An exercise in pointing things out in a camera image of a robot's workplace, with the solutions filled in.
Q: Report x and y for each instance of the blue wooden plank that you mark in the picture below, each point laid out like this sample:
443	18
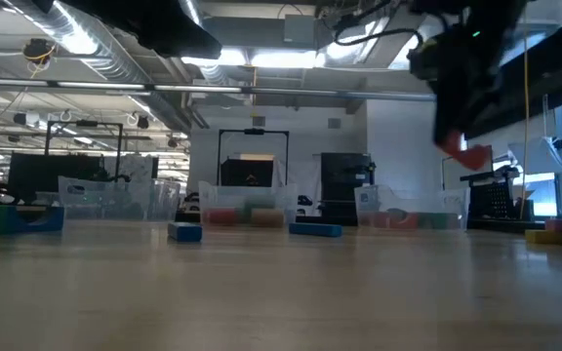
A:
185	232
315	229

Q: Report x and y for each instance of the natural wood cylinder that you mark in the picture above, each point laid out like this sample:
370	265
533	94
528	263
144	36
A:
267	218

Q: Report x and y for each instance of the person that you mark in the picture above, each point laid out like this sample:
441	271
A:
251	179

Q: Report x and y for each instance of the clear plastic bin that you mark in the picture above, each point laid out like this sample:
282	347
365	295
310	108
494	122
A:
232	197
427	200
95	200

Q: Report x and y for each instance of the tall black cabinet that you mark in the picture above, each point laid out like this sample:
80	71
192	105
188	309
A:
344	180

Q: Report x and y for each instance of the white display board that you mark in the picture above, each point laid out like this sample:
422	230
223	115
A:
466	170

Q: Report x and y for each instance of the black perforated cart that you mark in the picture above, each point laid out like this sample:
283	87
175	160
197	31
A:
498	200

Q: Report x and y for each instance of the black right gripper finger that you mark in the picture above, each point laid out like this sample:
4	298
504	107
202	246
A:
447	122
478	114

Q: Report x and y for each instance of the long horizontal ceiling pipe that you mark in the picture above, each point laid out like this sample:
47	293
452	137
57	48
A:
115	87

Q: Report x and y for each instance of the orange wooden block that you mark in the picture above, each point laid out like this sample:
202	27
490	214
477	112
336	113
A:
471	157

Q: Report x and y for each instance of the blue arch block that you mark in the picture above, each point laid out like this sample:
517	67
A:
52	219

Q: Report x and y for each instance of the rectangular silver duct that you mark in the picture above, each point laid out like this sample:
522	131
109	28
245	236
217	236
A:
359	53

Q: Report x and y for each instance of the black partition screen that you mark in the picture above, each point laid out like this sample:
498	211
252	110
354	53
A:
52	175

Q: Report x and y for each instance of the narrow silver spiral duct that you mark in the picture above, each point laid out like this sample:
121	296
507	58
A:
190	14

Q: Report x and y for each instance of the bright ceiling light panel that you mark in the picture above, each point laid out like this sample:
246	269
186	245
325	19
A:
281	58

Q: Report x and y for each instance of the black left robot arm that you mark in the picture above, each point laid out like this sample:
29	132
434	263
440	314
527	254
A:
139	24

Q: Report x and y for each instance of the red wooden block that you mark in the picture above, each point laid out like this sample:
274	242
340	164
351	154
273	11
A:
400	222

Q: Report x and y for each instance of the green wooden cylinder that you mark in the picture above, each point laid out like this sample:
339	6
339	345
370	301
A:
260	202

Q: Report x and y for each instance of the grey ceiling box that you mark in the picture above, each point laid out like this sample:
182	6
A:
299	28

